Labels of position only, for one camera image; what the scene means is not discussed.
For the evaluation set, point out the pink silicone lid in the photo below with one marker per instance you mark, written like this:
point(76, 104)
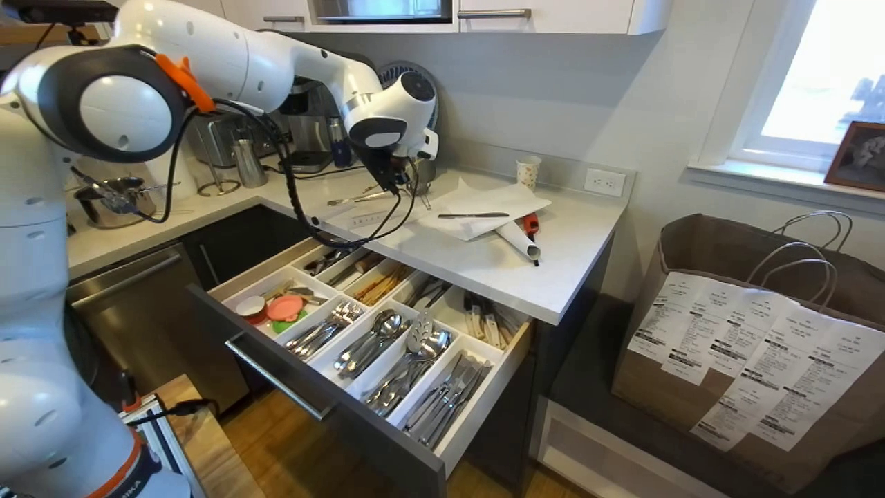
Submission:
point(286, 309)

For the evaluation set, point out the white printed receipt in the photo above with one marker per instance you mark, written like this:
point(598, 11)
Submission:
point(799, 415)
point(738, 350)
point(730, 419)
point(660, 327)
point(854, 354)

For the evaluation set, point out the green silicone lid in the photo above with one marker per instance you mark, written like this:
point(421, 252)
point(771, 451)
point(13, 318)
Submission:
point(277, 327)

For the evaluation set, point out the blue white decorative plate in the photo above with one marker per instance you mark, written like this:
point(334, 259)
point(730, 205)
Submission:
point(392, 65)

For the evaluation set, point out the small white cup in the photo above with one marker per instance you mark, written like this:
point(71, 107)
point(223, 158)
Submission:
point(529, 172)

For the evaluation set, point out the steel dinner fork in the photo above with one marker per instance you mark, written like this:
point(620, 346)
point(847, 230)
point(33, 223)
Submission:
point(322, 332)

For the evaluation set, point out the blue white printed box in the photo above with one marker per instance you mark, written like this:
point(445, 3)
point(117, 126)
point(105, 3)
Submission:
point(163, 444)

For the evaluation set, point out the white cutlery tray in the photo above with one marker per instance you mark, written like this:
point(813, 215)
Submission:
point(418, 364)

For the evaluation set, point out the plain wooden chopstick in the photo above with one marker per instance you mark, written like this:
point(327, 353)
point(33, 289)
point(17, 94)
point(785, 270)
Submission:
point(387, 289)
point(376, 289)

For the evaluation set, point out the stainless steel pot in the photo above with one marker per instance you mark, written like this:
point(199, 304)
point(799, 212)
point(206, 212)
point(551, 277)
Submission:
point(114, 208)

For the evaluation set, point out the large steel spoon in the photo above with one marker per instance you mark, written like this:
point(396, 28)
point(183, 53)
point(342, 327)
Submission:
point(388, 325)

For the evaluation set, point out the small steel canister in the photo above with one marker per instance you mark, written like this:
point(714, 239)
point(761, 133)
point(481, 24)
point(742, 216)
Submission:
point(250, 166)

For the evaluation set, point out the white window frame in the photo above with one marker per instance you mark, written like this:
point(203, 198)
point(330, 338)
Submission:
point(750, 111)

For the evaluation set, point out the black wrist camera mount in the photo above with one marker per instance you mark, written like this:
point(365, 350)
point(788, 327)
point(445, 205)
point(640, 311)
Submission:
point(370, 161)

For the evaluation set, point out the white upper cabinet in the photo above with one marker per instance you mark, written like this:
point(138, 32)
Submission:
point(555, 15)

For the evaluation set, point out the dark framed picture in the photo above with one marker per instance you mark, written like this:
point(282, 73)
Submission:
point(861, 156)

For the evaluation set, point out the white round lid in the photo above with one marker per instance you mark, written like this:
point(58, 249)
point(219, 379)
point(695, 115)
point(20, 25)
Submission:
point(248, 304)

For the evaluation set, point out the white tube red cap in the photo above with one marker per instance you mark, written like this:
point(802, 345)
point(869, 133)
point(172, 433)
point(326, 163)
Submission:
point(518, 244)

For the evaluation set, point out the dark built-in microwave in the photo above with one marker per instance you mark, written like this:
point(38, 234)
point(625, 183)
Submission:
point(384, 10)

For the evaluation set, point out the stainless steel travel mug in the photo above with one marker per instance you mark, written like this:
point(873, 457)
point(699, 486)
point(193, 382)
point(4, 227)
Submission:
point(428, 177)

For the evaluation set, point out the brown paper bag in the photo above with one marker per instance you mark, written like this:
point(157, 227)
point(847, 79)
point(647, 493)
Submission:
point(665, 387)

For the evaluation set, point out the stainless steel dishwasher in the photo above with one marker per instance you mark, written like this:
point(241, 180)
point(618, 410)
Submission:
point(157, 322)

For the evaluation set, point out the dark grey kitchen drawer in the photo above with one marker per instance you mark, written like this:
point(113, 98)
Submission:
point(305, 387)

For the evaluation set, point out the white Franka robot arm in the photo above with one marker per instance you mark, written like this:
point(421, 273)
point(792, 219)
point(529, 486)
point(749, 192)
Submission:
point(232, 57)

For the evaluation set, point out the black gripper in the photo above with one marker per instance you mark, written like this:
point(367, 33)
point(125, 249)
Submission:
point(399, 166)

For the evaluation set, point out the dark grey base cabinet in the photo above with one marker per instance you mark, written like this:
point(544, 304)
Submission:
point(544, 369)

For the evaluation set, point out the white wall outlet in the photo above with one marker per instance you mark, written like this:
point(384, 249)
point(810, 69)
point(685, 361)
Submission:
point(605, 180)

